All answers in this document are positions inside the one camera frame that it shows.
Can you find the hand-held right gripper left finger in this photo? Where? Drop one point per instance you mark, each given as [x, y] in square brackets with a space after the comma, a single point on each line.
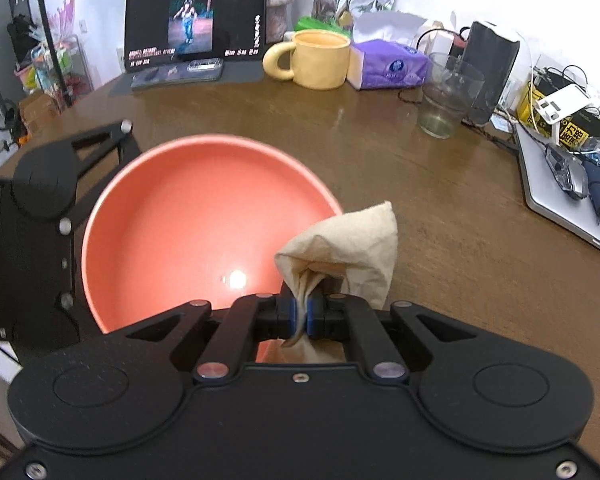
[292, 317]

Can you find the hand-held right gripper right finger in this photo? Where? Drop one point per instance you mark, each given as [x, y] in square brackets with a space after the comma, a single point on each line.
[316, 317]

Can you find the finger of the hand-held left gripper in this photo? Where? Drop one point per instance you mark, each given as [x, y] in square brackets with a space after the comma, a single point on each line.
[122, 135]

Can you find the beige cloth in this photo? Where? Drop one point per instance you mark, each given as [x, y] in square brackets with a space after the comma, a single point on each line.
[350, 245]

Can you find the orange footed bowl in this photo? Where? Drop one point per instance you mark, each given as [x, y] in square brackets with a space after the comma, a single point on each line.
[180, 220]

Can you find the white heater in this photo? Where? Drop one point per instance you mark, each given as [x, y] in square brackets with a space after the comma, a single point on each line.
[121, 58]

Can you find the storage rack with colourful things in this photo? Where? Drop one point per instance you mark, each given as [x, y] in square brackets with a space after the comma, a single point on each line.
[45, 70]

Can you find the black tablet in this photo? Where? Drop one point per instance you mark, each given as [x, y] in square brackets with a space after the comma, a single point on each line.
[150, 20]

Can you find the grey tablet folio cover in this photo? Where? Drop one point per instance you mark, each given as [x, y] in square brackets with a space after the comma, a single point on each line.
[240, 77]

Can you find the yellow mug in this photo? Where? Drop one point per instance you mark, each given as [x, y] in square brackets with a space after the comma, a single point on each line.
[320, 60]

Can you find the green packet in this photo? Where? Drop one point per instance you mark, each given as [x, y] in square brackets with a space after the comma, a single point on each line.
[317, 24]

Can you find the clear drinking glass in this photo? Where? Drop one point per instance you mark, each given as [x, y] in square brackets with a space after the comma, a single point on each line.
[440, 120]

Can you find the silver laptop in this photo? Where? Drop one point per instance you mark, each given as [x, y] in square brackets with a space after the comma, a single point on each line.
[545, 200]

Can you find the purple tissue box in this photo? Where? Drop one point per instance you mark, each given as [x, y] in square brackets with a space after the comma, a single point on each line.
[385, 67]

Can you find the grey computer mouse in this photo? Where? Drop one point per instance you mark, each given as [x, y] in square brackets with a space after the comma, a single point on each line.
[575, 182]

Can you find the black cylindrical speaker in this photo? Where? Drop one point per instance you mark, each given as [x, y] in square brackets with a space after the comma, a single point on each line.
[495, 70]

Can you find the yellow and black box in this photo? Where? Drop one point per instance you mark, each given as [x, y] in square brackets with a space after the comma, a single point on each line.
[577, 135]

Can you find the white power bank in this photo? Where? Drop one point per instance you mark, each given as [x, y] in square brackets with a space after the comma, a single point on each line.
[565, 102]

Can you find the wall outlet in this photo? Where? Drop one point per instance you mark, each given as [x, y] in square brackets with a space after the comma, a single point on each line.
[83, 26]

